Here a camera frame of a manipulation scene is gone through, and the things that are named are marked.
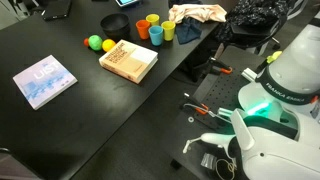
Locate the yellow plastic cup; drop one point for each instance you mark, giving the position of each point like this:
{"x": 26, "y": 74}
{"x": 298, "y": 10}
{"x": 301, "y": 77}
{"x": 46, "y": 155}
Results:
{"x": 168, "y": 31}
{"x": 153, "y": 21}

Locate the orange plastic cup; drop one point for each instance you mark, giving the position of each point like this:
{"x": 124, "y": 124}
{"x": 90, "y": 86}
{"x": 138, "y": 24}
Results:
{"x": 143, "y": 30}

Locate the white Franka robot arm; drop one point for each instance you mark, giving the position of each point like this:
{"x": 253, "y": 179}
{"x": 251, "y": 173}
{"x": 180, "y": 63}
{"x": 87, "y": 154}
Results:
{"x": 293, "y": 66}

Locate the black clamp with orange tip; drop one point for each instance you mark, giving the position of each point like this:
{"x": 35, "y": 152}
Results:
{"x": 192, "y": 100}
{"x": 213, "y": 63}

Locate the white washer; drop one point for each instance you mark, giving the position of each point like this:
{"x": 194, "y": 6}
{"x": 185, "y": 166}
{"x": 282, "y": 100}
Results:
{"x": 191, "y": 119}

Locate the orange and cream book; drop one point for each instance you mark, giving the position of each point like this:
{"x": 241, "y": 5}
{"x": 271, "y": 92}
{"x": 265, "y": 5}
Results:
{"x": 128, "y": 58}

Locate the black robot mounting stand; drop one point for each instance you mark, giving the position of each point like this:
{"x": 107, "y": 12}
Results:
{"x": 186, "y": 136}

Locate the blue plastic cup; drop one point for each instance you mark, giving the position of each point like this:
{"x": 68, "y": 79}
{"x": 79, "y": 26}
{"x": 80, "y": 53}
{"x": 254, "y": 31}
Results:
{"x": 156, "y": 36}

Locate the black perforated breadboard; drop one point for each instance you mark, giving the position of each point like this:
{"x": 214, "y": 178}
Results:
{"x": 223, "y": 93}

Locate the navy blue cloth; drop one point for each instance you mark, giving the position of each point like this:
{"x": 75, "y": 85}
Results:
{"x": 188, "y": 31}

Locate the yellow ball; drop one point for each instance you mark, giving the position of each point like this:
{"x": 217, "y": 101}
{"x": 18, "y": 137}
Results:
{"x": 108, "y": 45}

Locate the silver aluminium extrusion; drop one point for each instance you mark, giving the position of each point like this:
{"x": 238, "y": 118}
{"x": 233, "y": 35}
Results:
{"x": 248, "y": 75}
{"x": 225, "y": 112}

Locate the white handheld device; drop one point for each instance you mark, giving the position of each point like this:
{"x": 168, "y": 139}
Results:
{"x": 216, "y": 138}

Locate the black bowl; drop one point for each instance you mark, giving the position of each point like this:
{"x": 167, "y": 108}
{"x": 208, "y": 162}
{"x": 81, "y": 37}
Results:
{"x": 115, "y": 28}

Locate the green ball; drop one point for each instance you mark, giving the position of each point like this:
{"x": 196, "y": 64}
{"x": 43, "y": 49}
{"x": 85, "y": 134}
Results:
{"x": 95, "y": 42}

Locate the small clear plastic bag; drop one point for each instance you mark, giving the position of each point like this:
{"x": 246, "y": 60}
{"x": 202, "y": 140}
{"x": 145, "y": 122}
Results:
{"x": 208, "y": 160}

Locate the peach cloth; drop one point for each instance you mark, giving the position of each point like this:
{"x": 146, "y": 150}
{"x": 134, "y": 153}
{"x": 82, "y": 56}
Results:
{"x": 196, "y": 12}

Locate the small orange ball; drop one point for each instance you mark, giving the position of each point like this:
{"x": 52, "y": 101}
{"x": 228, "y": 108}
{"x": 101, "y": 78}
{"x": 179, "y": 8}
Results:
{"x": 86, "y": 42}

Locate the tablet with lit screen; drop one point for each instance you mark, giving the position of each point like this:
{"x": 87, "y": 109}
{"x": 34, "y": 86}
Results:
{"x": 126, "y": 2}

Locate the tan rubber band loop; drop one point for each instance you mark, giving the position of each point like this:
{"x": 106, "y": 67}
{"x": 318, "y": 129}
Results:
{"x": 217, "y": 168}

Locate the black office chair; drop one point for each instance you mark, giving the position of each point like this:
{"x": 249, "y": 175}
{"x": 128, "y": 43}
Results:
{"x": 245, "y": 31}

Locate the pale blue UIST book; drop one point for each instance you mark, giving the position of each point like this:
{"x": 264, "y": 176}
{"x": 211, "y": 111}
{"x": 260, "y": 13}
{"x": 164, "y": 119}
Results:
{"x": 43, "y": 81}

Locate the yellow green plastic piece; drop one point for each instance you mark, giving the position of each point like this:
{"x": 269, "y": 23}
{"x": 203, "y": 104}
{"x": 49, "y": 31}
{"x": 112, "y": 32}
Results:
{"x": 274, "y": 56}

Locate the black speckled jacket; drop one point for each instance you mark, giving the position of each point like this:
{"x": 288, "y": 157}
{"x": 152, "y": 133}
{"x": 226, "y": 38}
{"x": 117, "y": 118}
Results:
{"x": 253, "y": 13}

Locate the flat black notebook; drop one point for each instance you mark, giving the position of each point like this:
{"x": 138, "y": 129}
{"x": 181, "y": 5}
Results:
{"x": 56, "y": 9}

